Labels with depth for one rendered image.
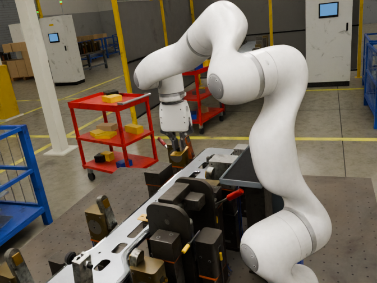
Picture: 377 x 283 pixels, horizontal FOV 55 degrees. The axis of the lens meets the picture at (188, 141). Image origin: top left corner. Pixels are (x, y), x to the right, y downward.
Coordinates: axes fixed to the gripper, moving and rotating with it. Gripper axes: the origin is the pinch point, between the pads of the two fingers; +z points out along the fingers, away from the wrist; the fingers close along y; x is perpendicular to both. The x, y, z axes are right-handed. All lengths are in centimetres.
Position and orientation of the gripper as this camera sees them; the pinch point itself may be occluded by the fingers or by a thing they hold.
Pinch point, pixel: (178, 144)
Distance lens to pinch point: 124.7
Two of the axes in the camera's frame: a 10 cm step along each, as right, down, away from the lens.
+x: -3.5, 3.5, -8.7
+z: 1.2, 9.4, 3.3
